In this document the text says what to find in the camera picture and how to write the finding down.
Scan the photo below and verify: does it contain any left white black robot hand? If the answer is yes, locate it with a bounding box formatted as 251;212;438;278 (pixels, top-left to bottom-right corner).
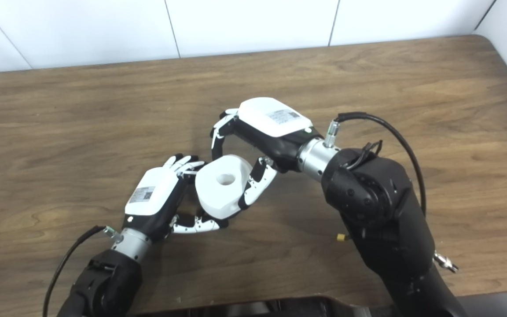
124;153;229;243

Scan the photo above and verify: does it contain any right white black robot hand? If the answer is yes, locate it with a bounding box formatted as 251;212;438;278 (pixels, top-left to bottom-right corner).
211;97;324;210

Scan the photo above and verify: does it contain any round white piece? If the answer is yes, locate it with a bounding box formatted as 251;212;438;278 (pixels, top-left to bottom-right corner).
195;154;254;220

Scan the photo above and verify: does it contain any black robot torso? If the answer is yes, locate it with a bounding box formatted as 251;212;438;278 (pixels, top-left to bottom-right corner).
137;296;397;317

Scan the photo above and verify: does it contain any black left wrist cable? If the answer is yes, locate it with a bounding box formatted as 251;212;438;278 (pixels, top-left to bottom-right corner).
42;225;122;317

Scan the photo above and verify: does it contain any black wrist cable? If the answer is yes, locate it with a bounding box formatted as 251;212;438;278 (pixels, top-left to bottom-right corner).
42;225;122;317
324;112;459;273

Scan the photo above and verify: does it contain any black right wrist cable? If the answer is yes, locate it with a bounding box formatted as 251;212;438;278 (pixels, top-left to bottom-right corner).
324;112;459;273

